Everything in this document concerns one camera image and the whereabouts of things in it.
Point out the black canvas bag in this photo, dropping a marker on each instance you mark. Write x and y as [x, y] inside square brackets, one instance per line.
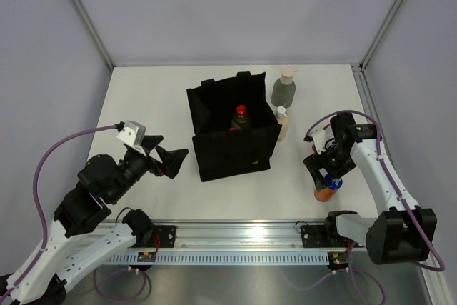
[220, 152]

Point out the right aluminium frame post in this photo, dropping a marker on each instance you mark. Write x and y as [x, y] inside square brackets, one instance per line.
[382, 31]

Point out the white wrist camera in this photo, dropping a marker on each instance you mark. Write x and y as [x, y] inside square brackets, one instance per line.
[322, 139]
[132, 135]

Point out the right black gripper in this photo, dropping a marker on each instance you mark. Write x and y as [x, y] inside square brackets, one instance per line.
[315, 162]

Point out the orange blue-pump bottle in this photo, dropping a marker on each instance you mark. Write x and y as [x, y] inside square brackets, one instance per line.
[324, 194]

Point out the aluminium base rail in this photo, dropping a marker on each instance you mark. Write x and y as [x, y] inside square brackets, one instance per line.
[244, 234]

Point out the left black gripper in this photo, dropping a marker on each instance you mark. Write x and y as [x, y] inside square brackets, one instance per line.
[171, 159]

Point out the grey-green pump bottle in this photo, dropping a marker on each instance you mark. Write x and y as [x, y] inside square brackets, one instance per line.
[284, 88]

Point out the beige pump bottle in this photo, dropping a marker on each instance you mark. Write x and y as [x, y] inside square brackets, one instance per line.
[283, 119]

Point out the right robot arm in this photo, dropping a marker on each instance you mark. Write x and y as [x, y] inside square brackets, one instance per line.
[403, 230]

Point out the aluminium frame post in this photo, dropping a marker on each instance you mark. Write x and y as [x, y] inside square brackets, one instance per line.
[382, 31]
[94, 36]

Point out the yellow red-cap detergent bottle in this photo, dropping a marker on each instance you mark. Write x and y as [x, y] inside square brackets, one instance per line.
[240, 119]

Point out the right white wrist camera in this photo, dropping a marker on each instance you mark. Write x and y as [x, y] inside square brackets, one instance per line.
[322, 139]

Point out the white slotted cable duct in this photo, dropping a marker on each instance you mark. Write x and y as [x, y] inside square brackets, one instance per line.
[221, 258]

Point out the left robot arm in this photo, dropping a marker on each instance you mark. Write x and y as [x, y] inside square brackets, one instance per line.
[54, 268]

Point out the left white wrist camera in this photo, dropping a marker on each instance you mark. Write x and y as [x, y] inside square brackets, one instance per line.
[132, 135]

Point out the left aluminium frame post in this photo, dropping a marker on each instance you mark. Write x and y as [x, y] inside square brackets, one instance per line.
[94, 36]

